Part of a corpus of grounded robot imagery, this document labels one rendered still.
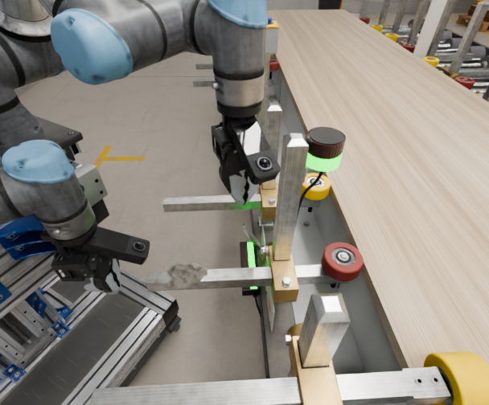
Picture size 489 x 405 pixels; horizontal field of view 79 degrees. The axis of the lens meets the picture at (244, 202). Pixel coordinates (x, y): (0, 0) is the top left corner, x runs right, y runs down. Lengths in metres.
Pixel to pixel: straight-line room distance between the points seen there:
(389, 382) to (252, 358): 1.05
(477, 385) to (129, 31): 0.60
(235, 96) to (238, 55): 0.05
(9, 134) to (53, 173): 0.34
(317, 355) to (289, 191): 0.26
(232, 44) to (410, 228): 0.56
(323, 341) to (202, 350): 1.16
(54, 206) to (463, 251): 0.78
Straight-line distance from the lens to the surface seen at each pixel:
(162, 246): 1.88
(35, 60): 0.84
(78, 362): 1.41
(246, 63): 0.44
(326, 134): 0.50
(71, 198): 0.52
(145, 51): 0.42
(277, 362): 0.75
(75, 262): 0.62
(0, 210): 0.52
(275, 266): 0.66
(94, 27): 0.39
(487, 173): 1.08
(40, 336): 1.34
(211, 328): 1.55
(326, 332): 0.37
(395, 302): 0.64
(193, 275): 0.65
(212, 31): 0.44
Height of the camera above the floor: 1.40
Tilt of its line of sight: 42 degrees down
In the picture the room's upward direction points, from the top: straight up
